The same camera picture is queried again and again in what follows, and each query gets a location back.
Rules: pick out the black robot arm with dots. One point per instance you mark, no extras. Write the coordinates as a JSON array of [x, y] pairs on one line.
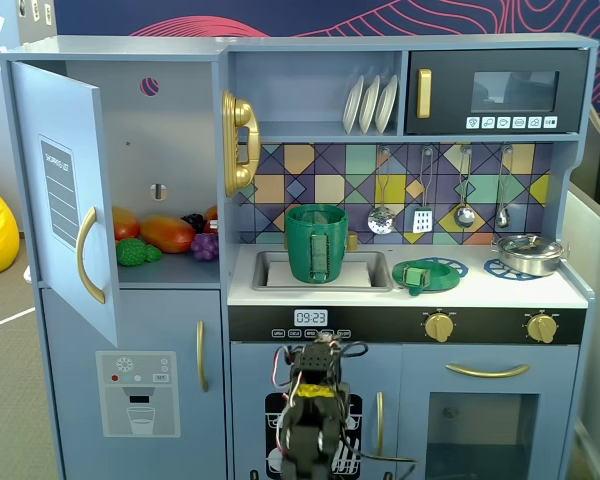
[[305, 440]]

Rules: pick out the green 3d-printed lid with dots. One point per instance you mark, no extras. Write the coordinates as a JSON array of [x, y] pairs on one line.
[[440, 277]]

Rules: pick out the steel toy pot with lid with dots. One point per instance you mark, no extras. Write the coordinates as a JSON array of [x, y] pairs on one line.
[[530, 260]]

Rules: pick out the green 3d-printed pot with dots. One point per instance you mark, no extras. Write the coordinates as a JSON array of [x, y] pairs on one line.
[[300, 250]]

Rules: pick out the gold toy faucet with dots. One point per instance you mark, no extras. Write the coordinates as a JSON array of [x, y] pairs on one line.
[[353, 241]]

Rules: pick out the steel slotted skimmer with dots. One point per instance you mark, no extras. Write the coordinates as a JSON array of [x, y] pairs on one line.
[[381, 221]]

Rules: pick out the grey toy sink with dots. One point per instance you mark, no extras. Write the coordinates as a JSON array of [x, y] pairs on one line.
[[380, 265]]

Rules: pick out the orange toy fruit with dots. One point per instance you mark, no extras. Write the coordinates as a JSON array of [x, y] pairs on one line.
[[211, 214]]

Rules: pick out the purple toy grapes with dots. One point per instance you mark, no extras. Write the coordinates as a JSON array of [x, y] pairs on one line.
[[205, 246]]

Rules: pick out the dark toy blackberries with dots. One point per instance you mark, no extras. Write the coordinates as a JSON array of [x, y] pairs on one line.
[[194, 220]]

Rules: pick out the steel slotted spatula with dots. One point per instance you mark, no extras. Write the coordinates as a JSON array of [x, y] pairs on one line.
[[422, 220]]

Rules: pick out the orange toy mango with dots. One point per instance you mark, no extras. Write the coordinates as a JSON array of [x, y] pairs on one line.
[[165, 234]]

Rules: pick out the blue dishwasher door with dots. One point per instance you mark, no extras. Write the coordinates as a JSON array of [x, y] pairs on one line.
[[250, 370]]

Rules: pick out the gold toy phone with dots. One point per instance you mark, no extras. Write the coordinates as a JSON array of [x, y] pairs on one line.
[[245, 110]]

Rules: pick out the white toy plate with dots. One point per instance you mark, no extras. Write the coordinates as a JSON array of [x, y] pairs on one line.
[[386, 105], [352, 107], [369, 107]]

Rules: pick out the gold stove knob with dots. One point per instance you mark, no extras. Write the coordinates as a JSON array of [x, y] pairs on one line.
[[541, 328], [439, 327]]

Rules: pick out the steel ladle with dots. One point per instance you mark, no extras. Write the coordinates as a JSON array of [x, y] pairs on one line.
[[464, 216]]

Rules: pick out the green toy lettuce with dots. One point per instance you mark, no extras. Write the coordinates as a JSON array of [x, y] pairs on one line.
[[130, 252]]

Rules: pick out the blue freezer door with dispenser print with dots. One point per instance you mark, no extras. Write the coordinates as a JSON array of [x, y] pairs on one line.
[[150, 325]]

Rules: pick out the red orange toy peach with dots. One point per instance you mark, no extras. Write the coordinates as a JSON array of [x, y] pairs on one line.
[[125, 225]]

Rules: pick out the blue oven door with window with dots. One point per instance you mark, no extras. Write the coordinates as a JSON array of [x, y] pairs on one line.
[[415, 380]]

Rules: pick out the steel spoon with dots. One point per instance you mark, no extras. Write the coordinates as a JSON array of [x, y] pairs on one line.
[[502, 217]]

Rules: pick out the blue toy kitchen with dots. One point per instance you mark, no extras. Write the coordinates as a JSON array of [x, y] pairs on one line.
[[380, 42]]

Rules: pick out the blue fridge door with shopping list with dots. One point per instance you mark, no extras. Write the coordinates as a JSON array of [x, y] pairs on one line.
[[40, 110]]

